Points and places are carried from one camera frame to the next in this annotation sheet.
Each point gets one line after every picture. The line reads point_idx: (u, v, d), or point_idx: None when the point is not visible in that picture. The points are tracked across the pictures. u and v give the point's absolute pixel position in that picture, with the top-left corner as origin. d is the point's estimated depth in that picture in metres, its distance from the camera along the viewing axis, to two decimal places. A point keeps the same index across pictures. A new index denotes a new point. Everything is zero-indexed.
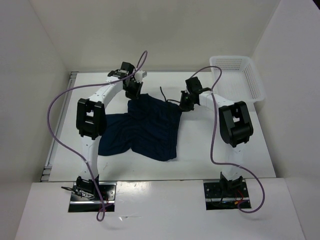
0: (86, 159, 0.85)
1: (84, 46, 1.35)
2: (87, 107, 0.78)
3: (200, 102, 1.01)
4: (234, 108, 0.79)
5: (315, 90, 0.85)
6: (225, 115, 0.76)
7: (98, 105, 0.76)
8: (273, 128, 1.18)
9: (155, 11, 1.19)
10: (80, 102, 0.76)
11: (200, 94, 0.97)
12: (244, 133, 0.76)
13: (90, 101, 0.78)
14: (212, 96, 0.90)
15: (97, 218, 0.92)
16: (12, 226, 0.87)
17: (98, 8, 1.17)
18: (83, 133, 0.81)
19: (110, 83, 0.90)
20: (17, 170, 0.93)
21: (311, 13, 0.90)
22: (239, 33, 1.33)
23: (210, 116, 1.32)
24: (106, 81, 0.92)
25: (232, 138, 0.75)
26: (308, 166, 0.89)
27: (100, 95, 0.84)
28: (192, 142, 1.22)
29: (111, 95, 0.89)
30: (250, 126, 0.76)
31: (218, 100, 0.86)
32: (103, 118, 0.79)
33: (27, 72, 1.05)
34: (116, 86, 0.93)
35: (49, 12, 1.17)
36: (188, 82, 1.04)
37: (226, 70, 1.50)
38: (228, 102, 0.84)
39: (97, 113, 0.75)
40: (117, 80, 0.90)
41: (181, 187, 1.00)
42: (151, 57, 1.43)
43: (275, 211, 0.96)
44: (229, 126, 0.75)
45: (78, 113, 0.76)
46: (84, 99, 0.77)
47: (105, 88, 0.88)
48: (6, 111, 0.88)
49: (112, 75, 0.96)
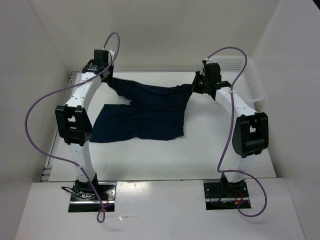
0: (79, 165, 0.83)
1: (84, 46, 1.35)
2: (67, 113, 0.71)
3: (215, 97, 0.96)
4: (253, 118, 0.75)
5: (315, 90, 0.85)
6: (244, 126, 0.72)
7: (79, 110, 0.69)
8: (273, 128, 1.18)
9: (155, 10, 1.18)
10: (58, 109, 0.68)
11: (218, 90, 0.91)
12: (257, 146, 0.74)
13: (69, 107, 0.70)
14: (230, 96, 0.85)
15: (98, 218, 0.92)
16: (12, 226, 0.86)
17: (98, 7, 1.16)
18: (70, 140, 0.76)
19: (86, 81, 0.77)
20: (17, 171, 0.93)
21: (311, 14, 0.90)
22: (239, 33, 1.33)
23: (213, 115, 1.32)
24: (81, 79, 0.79)
25: (244, 148, 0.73)
26: (308, 166, 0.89)
27: (78, 98, 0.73)
28: (193, 142, 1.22)
29: (91, 93, 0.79)
30: (265, 139, 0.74)
31: (237, 105, 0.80)
32: (88, 122, 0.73)
33: (28, 72, 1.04)
34: (94, 83, 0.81)
35: (49, 11, 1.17)
36: (208, 67, 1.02)
37: (226, 71, 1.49)
38: (248, 110, 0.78)
39: (81, 119, 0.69)
40: (94, 76, 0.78)
41: (181, 187, 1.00)
42: (151, 57, 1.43)
43: (275, 211, 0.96)
44: (244, 137, 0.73)
45: (60, 122, 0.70)
46: (62, 106, 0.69)
47: (82, 88, 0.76)
48: (6, 112, 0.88)
49: (87, 70, 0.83)
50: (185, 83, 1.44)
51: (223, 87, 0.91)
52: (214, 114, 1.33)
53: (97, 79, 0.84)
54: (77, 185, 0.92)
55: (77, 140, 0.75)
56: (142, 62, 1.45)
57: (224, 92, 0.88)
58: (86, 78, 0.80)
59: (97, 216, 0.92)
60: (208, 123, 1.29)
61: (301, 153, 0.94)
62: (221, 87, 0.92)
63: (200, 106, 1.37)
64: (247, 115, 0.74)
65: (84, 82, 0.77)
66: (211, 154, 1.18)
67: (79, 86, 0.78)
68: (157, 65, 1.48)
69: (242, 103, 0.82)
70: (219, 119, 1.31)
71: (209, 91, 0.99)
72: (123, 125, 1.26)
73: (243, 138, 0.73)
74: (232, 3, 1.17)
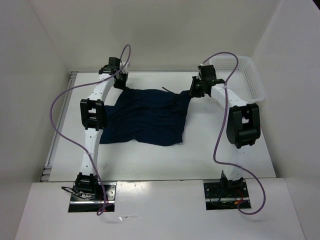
0: (88, 151, 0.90)
1: (84, 46, 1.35)
2: (88, 106, 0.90)
3: (211, 94, 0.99)
4: (245, 109, 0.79)
5: (315, 91, 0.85)
6: (236, 116, 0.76)
7: (99, 102, 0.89)
8: (273, 127, 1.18)
9: (155, 10, 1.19)
10: (82, 103, 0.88)
11: (213, 86, 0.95)
12: (250, 136, 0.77)
13: (90, 101, 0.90)
14: (224, 91, 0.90)
15: (98, 213, 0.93)
16: (12, 227, 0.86)
17: (98, 8, 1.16)
18: (88, 126, 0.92)
19: (103, 80, 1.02)
20: (17, 171, 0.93)
21: (311, 14, 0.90)
22: (239, 34, 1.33)
23: (213, 115, 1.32)
24: (99, 79, 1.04)
25: (238, 138, 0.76)
26: (308, 166, 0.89)
27: (98, 93, 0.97)
28: (193, 142, 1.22)
29: (106, 90, 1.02)
30: (257, 129, 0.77)
31: (230, 98, 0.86)
32: (105, 113, 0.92)
33: (27, 71, 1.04)
34: (109, 83, 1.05)
35: (49, 12, 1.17)
36: (203, 69, 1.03)
37: (226, 71, 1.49)
38: (240, 101, 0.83)
39: (99, 110, 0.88)
40: (109, 77, 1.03)
41: (181, 187, 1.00)
42: (151, 57, 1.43)
43: (275, 211, 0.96)
44: (238, 126, 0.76)
45: (83, 112, 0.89)
46: (85, 99, 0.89)
47: (100, 86, 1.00)
48: (6, 113, 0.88)
49: (103, 72, 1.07)
50: (185, 83, 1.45)
51: (218, 83, 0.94)
52: (214, 114, 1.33)
53: (110, 80, 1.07)
54: (77, 181, 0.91)
55: (94, 126, 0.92)
56: (142, 62, 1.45)
57: (218, 87, 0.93)
58: (103, 77, 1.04)
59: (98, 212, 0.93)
60: (208, 125, 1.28)
61: (301, 153, 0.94)
62: (216, 84, 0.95)
63: (200, 105, 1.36)
64: (239, 106, 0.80)
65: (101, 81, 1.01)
66: (211, 153, 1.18)
67: (98, 84, 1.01)
68: (156, 65, 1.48)
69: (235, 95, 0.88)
70: (219, 120, 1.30)
71: (204, 89, 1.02)
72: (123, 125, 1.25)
73: (236, 127, 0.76)
74: (232, 3, 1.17)
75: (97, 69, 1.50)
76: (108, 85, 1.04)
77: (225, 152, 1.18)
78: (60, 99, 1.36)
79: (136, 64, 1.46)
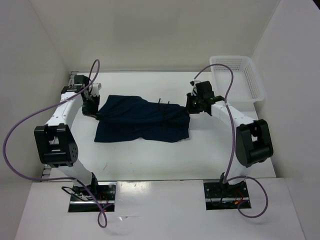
0: (75, 177, 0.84)
1: (83, 46, 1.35)
2: (48, 134, 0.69)
3: (211, 112, 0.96)
4: (253, 126, 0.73)
5: (315, 91, 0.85)
6: (246, 136, 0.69)
7: (62, 127, 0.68)
8: (273, 128, 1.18)
9: (155, 10, 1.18)
10: (38, 131, 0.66)
11: (213, 105, 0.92)
12: (262, 155, 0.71)
13: (49, 126, 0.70)
14: (226, 108, 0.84)
15: (100, 224, 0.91)
16: (12, 227, 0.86)
17: (97, 7, 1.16)
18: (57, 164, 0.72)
19: (67, 100, 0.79)
20: (16, 172, 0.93)
21: (312, 14, 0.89)
22: (239, 34, 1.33)
23: (211, 124, 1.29)
24: (62, 99, 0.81)
25: (250, 159, 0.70)
26: (308, 166, 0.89)
27: (60, 116, 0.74)
28: (192, 143, 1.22)
29: (71, 112, 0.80)
30: (269, 147, 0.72)
31: (234, 116, 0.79)
32: (71, 139, 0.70)
33: (27, 72, 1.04)
34: (75, 103, 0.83)
35: (49, 11, 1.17)
36: (200, 86, 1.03)
37: (227, 71, 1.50)
38: (246, 118, 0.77)
39: (62, 137, 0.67)
40: (74, 95, 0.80)
41: (181, 187, 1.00)
42: (151, 57, 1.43)
43: (274, 211, 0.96)
44: (248, 146, 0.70)
45: (41, 144, 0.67)
46: (42, 126, 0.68)
47: (63, 107, 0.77)
48: (6, 113, 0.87)
49: (67, 91, 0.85)
50: (185, 82, 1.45)
51: (218, 101, 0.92)
52: (212, 123, 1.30)
53: (77, 99, 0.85)
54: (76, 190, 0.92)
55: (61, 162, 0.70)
56: (142, 62, 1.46)
57: (220, 105, 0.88)
58: (66, 97, 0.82)
59: (100, 222, 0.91)
60: (206, 134, 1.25)
61: (301, 153, 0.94)
62: (215, 102, 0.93)
63: (200, 121, 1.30)
64: (246, 124, 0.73)
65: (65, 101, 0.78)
66: (212, 153, 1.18)
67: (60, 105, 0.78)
68: (156, 65, 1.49)
69: (239, 113, 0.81)
70: (217, 129, 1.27)
71: (204, 108, 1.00)
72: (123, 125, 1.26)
73: (247, 148, 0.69)
74: (232, 3, 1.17)
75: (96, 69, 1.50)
76: (74, 104, 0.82)
77: (225, 153, 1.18)
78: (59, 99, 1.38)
79: (136, 64, 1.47)
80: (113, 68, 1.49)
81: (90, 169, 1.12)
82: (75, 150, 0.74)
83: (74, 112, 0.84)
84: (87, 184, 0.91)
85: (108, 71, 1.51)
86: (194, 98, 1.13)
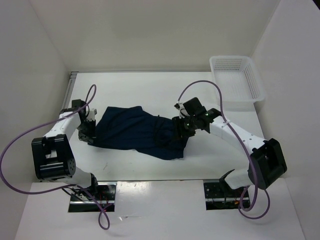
0: (75, 183, 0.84)
1: (83, 47, 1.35)
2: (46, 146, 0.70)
3: (210, 130, 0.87)
4: (264, 147, 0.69)
5: (315, 91, 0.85)
6: (261, 161, 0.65)
7: (60, 138, 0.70)
8: (273, 128, 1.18)
9: (154, 10, 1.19)
10: (36, 143, 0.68)
11: (211, 124, 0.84)
12: (278, 174, 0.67)
13: (47, 138, 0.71)
14: (228, 127, 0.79)
15: (103, 226, 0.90)
16: (12, 227, 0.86)
17: (97, 8, 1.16)
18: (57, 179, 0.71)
19: (65, 117, 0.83)
20: (16, 172, 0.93)
21: (312, 13, 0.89)
22: (239, 34, 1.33)
23: (211, 135, 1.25)
24: (60, 117, 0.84)
25: (268, 183, 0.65)
26: (308, 165, 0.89)
27: (58, 129, 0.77)
28: (192, 145, 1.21)
29: (70, 128, 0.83)
30: (283, 165, 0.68)
31: (242, 137, 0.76)
32: (70, 149, 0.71)
33: (27, 73, 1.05)
34: (73, 120, 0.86)
35: (49, 12, 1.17)
36: (189, 105, 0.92)
37: (227, 71, 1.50)
38: (255, 138, 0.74)
39: (61, 147, 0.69)
40: (72, 113, 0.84)
41: (181, 187, 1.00)
42: (151, 57, 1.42)
43: (274, 211, 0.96)
44: (265, 170, 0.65)
45: (38, 158, 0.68)
46: (39, 138, 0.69)
47: (61, 122, 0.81)
48: (6, 113, 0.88)
49: (65, 111, 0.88)
50: (185, 82, 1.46)
51: (216, 117, 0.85)
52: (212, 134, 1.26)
53: (76, 118, 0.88)
54: (78, 191, 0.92)
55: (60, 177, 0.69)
56: (142, 62, 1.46)
57: (220, 123, 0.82)
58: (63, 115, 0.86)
59: (101, 223, 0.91)
60: (207, 147, 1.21)
61: (301, 152, 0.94)
62: (214, 118, 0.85)
63: (199, 134, 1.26)
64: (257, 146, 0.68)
65: (63, 118, 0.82)
66: (211, 153, 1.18)
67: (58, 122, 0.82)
68: (157, 65, 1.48)
69: (246, 132, 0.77)
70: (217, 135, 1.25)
71: (200, 126, 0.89)
72: (122, 125, 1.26)
73: (264, 173, 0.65)
74: (232, 3, 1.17)
75: (96, 69, 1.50)
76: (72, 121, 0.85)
77: (225, 153, 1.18)
78: (59, 99, 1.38)
79: (137, 64, 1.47)
80: (113, 68, 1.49)
81: (90, 170, 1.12)
82: (73, 162, 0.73)
83: (71, 131, 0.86)
84: (86, 186, 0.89)
85: (107, 71, 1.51)
86: (185, 120, 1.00)
